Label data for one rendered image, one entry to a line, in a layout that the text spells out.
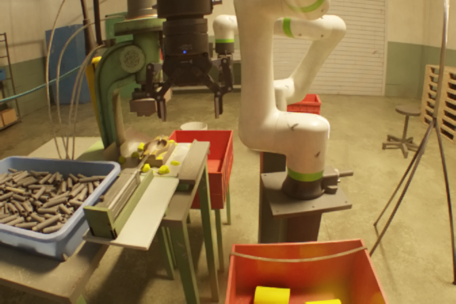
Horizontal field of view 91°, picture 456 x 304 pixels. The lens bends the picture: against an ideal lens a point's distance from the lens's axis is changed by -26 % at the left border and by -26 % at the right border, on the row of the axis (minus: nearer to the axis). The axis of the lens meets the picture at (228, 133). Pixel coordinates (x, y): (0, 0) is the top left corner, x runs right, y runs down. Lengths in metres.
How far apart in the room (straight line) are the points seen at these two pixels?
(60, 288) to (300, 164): 0.72
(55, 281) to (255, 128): 0.69
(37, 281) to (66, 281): 0.08
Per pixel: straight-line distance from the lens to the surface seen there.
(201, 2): 0.46
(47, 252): 0.76
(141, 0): 0.92
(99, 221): 0.68
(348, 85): 6.70
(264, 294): 0.93
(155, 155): 0.96
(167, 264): 1.80
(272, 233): 1.73
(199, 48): 0.46
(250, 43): 0.84
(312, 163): 0.87
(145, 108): 0.92
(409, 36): 7.30
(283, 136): 0.86
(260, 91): 0.86
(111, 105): 1.02
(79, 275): 0.71
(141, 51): 0.92
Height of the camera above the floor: 1.43
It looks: 20 degrees down
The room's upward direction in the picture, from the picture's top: 2 degrees counter-clockwise
